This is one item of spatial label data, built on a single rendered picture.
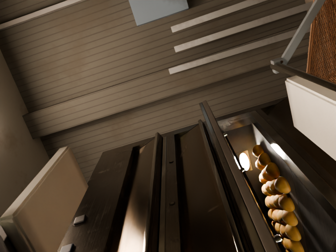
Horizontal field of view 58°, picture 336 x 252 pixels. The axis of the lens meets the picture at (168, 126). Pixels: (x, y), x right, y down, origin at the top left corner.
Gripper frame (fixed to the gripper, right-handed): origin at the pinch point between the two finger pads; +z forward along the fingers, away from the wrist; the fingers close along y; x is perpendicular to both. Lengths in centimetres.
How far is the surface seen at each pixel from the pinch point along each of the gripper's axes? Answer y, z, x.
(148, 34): -24, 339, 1
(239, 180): 8, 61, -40
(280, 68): 31, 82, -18
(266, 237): 8, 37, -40
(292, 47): 39, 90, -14
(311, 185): 30, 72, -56
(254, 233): 6, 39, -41
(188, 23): 20, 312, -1
